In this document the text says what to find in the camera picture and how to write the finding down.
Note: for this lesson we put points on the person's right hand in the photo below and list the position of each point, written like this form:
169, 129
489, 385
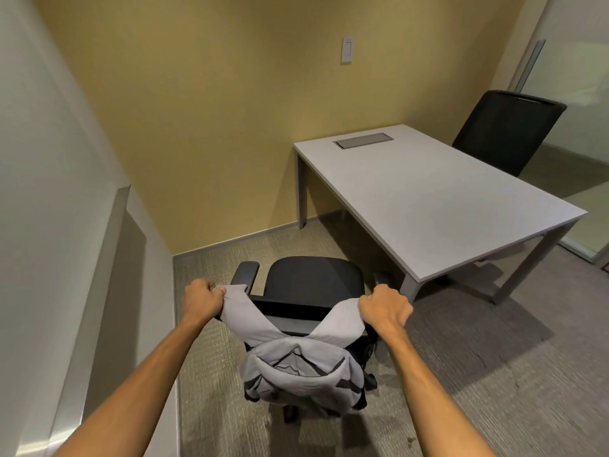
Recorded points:
386, 310

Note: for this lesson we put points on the person's left hand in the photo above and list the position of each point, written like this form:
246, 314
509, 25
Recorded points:
200, 299

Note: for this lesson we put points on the person's left fingers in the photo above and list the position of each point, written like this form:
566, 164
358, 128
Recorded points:
218, 297

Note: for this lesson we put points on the person's right fingers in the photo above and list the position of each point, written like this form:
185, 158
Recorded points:
367, 306

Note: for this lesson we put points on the grey hooded sweatshirt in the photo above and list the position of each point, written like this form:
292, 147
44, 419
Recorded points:
299, 352

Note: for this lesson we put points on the person's left forearm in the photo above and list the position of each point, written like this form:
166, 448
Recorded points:
133, 390

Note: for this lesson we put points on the person's right forearm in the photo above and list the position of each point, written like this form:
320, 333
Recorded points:
428, 395

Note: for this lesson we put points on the black office chair with armrests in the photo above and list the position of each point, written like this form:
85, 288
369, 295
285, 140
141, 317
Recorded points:
309, 290

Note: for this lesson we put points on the white rectangular desk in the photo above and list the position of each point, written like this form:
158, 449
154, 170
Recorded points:
428, 199

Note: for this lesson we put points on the black mesh-back office chair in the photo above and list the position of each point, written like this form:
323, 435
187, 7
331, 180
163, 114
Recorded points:
509, 128

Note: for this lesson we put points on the frosted glass wall panel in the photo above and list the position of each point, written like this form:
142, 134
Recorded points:
62, 223

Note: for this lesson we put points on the white wall switch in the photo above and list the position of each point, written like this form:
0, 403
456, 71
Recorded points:
348, 50

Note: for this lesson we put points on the glass door with metal frame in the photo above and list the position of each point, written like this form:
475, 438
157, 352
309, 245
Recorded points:
561, 128

